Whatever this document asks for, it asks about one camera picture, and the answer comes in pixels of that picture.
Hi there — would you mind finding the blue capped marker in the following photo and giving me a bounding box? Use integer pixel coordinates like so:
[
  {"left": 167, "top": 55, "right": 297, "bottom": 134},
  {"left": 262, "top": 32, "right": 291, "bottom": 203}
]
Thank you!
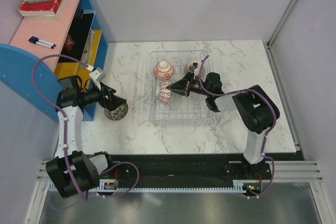
[{"left": 35, "top": 40, "right": 56, "bottom": 49}]

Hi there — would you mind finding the white wire dish rack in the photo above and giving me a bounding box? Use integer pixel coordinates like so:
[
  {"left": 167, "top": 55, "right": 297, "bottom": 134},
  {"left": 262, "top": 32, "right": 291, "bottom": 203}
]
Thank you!
[{"left": 148, "top": 50, "right": 215, "bottom": 124}]

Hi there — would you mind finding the purple cable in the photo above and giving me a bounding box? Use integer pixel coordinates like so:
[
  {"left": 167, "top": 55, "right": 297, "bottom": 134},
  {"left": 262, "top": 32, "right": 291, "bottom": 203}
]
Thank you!
[
  {"left": 198, "top": 55, "right": 280, "bottom": 200},
  {"left": 31, "top": 55, "right": 140, "bottom": 211}
]

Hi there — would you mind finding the dark floral bowl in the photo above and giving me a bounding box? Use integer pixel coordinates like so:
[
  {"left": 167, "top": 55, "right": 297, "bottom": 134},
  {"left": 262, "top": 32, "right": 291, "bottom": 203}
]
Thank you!
[{"left": 104, "top": 103, "right": 129, "bottom": 121}]

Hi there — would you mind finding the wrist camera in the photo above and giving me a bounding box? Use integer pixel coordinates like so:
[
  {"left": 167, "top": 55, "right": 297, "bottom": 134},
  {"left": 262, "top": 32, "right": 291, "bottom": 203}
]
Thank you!
[
  {"left": 189, "top": 62, "right": 200, "bottom": 75},
  {"left": 89, "top": 68, "right": 106, "bottom": 90}
]

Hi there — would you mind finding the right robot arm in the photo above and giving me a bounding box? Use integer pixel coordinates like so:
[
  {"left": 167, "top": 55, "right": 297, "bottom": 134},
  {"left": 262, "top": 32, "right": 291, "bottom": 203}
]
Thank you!
[{"left": 167, "top": 72, "right": 280, "bottom": 179}]

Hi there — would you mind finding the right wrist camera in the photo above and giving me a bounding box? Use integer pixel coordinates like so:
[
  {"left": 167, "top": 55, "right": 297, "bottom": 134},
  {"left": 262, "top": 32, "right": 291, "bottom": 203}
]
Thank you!
[{"left": 189, "top": 62, "right": 200, "bottom": 75}]

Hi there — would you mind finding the pale green bowl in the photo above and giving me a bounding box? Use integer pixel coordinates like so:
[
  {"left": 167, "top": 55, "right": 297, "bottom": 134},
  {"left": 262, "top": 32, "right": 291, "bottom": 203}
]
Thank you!
[{"left": 170, "top": 73, "right": 184, "bottom": 83}]

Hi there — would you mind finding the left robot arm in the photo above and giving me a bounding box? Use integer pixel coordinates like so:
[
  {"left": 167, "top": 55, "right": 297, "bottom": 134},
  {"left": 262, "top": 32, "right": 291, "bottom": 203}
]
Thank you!
[{"left": 46, "top": 76, "right": 128, "bottom": 198}]

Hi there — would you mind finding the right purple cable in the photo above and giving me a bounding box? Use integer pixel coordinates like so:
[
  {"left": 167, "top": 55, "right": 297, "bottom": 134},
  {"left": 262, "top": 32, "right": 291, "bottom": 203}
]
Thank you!
[{"left": 198, "top": 55, "right": 280, "bottom": 200}]

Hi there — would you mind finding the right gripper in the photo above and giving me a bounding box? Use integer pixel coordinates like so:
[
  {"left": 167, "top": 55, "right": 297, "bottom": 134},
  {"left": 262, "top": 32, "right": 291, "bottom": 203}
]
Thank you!
[{"left": 167, "top": 72, "right": 211, "bottom": 97}]

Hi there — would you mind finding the white cable duct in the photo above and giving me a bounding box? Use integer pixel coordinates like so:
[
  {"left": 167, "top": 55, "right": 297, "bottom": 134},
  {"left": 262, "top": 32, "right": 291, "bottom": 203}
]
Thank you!
[{"left": 49, "top": 179, "right": 266, "bottom": 193}]

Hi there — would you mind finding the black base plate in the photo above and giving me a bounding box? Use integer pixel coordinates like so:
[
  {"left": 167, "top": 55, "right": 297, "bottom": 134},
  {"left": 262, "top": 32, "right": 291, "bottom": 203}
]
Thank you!
[{"left": 83, "top": 152, "right": 307, "bottom": 190}]

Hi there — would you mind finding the brown patterned bowl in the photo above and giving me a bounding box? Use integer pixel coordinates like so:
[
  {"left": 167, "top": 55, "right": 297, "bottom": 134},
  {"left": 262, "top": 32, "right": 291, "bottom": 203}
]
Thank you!
[{"left": 184, "top": 59, "right": 202, "bottom": 75}]

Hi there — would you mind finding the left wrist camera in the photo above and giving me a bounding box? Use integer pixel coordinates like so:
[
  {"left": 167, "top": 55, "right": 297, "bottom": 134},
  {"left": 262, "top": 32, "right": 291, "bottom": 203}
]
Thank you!
[{"left": 89, "top": 68, "right": 106, "bottom": 90}]

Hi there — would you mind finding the blue triangle pattern bowl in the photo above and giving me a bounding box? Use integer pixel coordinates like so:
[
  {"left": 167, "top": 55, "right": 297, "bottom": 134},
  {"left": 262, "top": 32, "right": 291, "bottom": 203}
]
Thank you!
[{"left": 156, "top": 80, "right": 171, "bottom": 105}]

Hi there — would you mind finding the orange floral bowl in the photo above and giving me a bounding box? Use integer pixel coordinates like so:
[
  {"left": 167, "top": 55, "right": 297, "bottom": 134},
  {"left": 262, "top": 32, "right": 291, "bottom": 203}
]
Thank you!
[{"left": 154, "top": 61, "right": 175, "bottom": 80}]

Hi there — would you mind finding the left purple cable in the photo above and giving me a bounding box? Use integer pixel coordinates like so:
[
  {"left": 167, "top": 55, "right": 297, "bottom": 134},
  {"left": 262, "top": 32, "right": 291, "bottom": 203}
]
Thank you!
[{"left": 31, "top": 55, "right": 140, "bottom": 211}]

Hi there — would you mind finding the yellow folder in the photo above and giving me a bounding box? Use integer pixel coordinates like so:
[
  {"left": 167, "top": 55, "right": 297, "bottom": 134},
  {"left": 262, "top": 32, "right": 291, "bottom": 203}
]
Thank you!
[{"left": 54, "top": 28, "right": 102, "bottom": 83}]

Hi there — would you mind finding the blue pink shelf unit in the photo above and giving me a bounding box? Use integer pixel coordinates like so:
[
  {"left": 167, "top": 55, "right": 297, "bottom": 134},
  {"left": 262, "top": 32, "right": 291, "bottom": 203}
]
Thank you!
[{"left": 0, "top": 0, "right": 109, "bottom": 122}]

